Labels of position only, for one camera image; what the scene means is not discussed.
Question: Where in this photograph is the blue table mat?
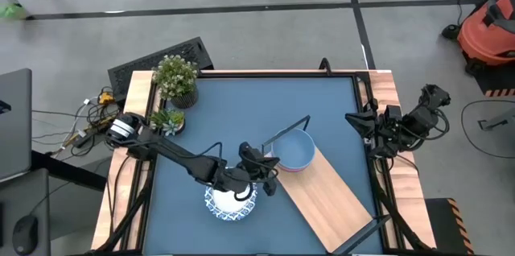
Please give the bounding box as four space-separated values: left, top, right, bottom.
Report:
142 76 384 255

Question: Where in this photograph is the black clamp on table edge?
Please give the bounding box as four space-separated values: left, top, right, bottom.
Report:
319 57 333 76

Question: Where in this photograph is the wooden cutting board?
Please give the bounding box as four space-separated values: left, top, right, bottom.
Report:
261 114 392 255

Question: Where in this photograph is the black floor cable loop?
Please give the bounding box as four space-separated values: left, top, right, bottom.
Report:
460 98 515 159

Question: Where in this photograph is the black metal table frame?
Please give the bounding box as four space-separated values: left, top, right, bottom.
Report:
94 68 439 256

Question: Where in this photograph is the orange vacuum cleaner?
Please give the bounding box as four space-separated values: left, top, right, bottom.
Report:
441 0 515 76

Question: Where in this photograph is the grey metal stand foot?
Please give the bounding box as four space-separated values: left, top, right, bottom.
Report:
477 107 515 131

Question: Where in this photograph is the person's green shoe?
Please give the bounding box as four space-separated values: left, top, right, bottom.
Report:
0 2 28 20

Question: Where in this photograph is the grey laptop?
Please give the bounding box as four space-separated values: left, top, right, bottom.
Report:
0 68 33 180

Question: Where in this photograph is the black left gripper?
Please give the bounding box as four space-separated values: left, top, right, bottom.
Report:
216 141 281 197

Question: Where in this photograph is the blue plastic bowl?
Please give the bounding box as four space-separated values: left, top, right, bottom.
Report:
270 127 317 171

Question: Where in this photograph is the small succulent in pot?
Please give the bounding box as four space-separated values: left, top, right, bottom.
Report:
148 107 187 137

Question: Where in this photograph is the white flowering plant in pot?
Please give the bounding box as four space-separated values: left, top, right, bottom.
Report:
151 54 200 109

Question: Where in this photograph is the blue patterned paper bowl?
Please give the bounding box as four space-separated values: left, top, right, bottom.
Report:
204 181 258 222

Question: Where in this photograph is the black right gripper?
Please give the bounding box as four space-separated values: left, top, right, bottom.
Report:
344 101 403 159

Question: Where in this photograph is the black computer mouse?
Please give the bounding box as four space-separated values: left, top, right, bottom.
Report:
11 214 39 255

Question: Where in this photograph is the black hazard-striped floor mat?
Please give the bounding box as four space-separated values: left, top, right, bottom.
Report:
466 60 515 98
425 197 476 255

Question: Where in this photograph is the black desk foot bar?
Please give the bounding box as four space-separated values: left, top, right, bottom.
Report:
31 150 109 192

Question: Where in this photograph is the dark grey desk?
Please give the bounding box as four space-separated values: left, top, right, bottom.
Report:
0 167 52 256

